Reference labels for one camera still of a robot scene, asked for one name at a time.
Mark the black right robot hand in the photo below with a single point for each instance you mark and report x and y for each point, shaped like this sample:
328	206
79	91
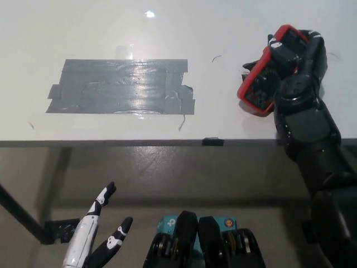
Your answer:
312	64

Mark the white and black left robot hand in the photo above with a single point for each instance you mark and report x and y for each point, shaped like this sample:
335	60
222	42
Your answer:
82	240

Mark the red and black digital multimeter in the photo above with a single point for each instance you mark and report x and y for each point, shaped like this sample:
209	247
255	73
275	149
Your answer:
251	83

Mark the teal robot body box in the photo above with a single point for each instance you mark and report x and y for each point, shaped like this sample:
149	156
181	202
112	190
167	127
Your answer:
167	223

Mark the black ribbed robot body block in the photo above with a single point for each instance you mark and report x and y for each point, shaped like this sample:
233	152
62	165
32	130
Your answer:
187	240
212	243

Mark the black diagonal table leg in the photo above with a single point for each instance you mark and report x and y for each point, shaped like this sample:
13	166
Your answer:
19	212

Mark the small black tape strip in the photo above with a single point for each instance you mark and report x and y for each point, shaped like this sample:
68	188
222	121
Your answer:
212	141

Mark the black floor bracket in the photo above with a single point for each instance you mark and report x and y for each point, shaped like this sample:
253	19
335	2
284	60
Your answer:
60	230

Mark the large grey duct tape patch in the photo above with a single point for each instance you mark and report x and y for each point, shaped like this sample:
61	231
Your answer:
111	89

